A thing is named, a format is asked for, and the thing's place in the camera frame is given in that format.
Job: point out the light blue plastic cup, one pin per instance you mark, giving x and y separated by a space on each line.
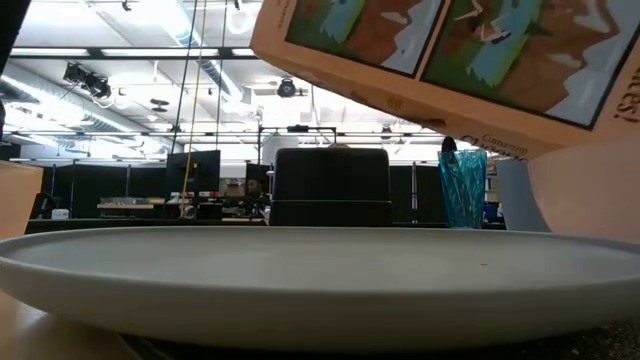
517 200

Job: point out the black rig camera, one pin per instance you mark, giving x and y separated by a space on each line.
286 88
87 81

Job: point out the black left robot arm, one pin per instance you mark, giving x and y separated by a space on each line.
10 25

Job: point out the orange cereal box mountain print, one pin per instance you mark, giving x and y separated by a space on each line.
450 100

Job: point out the black computer monitor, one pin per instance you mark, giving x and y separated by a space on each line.
200 170

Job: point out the large grey ceramic plate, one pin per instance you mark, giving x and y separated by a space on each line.
320 300

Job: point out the tan wooden cup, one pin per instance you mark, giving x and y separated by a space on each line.
17 200

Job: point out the black toaster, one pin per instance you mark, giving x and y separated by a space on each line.
330 185

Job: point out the pink plastic bowl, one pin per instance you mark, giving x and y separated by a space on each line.
590 200

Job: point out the person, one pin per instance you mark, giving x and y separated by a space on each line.
254 189

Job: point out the black rounded knob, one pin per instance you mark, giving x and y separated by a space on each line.
449 144

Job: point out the teal faceted drinking glass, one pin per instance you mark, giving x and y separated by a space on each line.
462 195

